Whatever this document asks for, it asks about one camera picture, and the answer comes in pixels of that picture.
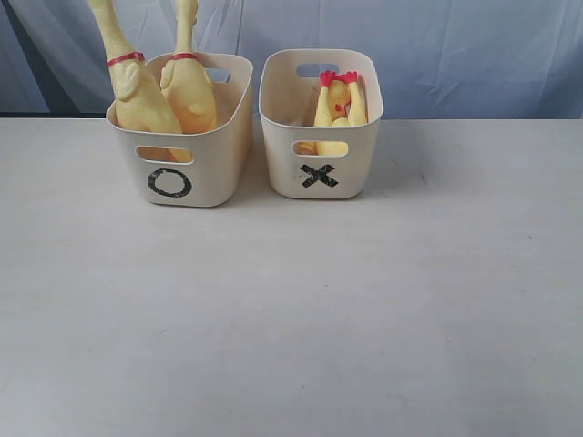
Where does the cream bin marked X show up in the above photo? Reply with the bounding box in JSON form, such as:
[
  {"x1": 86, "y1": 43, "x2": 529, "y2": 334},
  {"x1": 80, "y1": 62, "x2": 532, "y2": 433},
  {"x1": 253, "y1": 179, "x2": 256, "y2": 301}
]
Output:
[{"x1": 259, "y1": 48, "x2": 383, "y2": 199}]

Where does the cream bin marked O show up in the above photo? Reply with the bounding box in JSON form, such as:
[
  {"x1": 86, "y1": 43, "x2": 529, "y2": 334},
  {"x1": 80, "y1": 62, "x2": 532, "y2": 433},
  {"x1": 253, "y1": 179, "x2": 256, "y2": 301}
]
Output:
[{"x1": 107, "y1": 53, "x2": 253, "y2": 208}]

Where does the whole rubber chicken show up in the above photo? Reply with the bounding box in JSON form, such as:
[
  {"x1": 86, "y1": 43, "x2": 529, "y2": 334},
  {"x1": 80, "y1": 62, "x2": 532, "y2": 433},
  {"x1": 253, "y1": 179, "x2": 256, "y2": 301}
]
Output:
[
  {"x1": 160, "y1": 0, "x2": 218, "y2": 134},
  {"x1": 88, "y1": 0, "x2": 182, "y2": 134}
]

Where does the headless yellow rubber chicken body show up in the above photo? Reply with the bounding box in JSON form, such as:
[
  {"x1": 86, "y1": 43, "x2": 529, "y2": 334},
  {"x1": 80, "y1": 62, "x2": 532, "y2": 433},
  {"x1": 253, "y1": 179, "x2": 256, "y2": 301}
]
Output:
[{"x1": 297, "y1": 70, "x2": 368, "y2": 156}]

